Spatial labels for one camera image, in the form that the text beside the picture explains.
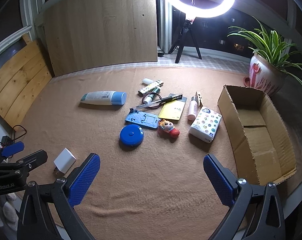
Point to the black gel pen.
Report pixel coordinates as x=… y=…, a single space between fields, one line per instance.
x=157 y=102

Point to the green spider plant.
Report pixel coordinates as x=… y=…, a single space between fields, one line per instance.
x=271 y=46

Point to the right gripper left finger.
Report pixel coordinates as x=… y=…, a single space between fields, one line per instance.
x=81 y=178

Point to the white usb charger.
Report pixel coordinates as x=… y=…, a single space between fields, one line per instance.
x=64 y=161

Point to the white plastic cap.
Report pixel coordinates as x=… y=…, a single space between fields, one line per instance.
x=147 y=81

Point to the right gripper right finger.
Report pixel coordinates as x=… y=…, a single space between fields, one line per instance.
x=222 y=180

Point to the pine wood headboard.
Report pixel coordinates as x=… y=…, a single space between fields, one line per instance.
x=22 y=78

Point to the green white lip balm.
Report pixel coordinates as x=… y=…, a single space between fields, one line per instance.
x=149 y=97

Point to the wooden clothespin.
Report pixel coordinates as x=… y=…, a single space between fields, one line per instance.
x=198 y=99

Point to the black tripod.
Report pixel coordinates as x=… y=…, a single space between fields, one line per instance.
x=180 y=42

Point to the white red flower pot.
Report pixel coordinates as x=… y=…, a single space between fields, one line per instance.
x=264 y=76

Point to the patterned tissue pack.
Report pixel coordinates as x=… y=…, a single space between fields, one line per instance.
x=205 y=125

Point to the white lotion bottle blue cap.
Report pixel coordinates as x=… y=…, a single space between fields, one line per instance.
x=106 y=98

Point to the blue round tape measure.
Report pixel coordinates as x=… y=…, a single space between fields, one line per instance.
x=131 y=135

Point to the pink small bottle grey cap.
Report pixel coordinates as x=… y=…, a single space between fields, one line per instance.
x=192 y=110

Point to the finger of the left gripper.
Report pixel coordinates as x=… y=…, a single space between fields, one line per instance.
x=12 y=149
x=24 y=166

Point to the blue plastic phone stand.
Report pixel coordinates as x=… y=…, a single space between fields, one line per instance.
x=143 y=119

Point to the yellow grey card package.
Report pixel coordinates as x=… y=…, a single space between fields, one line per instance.
x=173 y=110

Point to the brown cardboard box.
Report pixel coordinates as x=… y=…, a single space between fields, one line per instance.
x=259 y=139

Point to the orange red toy figure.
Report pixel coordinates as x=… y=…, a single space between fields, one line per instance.
x=167 y=127

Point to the large wooden board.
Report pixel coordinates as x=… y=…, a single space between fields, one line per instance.
x=83 y=34

